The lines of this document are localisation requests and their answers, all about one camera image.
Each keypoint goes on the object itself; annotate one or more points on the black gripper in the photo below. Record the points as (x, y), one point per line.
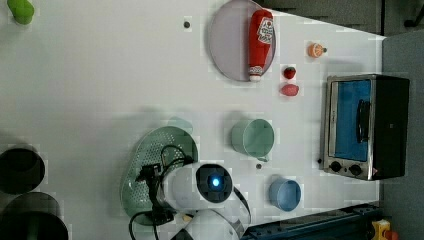
(160, 213)

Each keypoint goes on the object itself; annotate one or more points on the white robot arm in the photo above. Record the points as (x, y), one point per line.
(206, 192)

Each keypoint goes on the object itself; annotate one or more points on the green metal pot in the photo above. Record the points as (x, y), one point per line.
(253, 137)

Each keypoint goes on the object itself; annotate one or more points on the blue bowl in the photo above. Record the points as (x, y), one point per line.
(284, 194)

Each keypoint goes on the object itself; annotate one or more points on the large black cylinder cup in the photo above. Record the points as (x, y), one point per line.
(33, 216)

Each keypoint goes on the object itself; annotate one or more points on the small black cylinder cup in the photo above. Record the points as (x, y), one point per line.
(21, 171)

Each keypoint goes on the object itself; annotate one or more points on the pink strawberry toy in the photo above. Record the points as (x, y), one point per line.
(289, 90)

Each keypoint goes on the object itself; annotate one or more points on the grey oval plate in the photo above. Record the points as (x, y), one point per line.
(229, 36)

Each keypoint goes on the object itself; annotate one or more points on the red strawberry toy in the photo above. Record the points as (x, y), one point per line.
(289, 72)

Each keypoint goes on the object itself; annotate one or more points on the blue crate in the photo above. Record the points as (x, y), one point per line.
(350, 223)

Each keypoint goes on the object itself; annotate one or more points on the red ketchup bottle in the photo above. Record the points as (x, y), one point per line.
(261, 33)

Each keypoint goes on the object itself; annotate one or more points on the orange half toy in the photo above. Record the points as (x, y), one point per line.
(316, 50)

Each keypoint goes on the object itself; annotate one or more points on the black toaster oven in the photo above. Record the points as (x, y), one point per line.
(366, 124)

